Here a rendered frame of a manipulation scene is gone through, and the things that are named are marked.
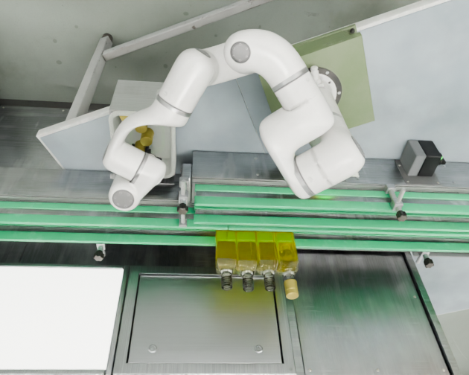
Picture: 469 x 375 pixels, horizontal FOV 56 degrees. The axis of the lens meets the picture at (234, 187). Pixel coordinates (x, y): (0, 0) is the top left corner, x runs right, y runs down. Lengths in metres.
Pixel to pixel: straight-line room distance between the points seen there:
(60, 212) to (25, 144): 0.65
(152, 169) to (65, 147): 0.46
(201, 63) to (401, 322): 0.97
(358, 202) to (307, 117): 0.46
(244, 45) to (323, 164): 0.29
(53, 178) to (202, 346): 0.66
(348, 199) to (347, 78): 0.35
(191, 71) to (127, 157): 0.24
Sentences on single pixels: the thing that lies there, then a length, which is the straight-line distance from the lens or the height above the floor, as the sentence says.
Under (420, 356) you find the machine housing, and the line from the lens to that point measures 1.44.
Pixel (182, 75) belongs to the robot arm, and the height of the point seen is 0.99.
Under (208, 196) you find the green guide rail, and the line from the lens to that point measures 1.24.
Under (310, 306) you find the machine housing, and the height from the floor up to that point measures 1.09.
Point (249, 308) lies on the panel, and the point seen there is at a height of 1.12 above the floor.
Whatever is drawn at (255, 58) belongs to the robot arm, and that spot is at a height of 1.02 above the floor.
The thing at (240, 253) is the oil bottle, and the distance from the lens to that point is 1.25.
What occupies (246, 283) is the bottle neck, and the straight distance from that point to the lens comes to 1.21.
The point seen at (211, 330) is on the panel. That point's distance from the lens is 1.28.
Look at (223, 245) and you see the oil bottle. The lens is 1.25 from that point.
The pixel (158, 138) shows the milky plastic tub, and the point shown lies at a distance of 1.32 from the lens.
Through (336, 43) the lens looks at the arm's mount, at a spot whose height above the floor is 0.82.
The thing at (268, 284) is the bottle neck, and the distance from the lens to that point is 1.21.
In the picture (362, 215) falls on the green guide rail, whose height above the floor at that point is 0.91.
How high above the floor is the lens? 1.82
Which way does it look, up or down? 47 degrees down
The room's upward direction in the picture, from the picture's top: 177 degrees clockwise
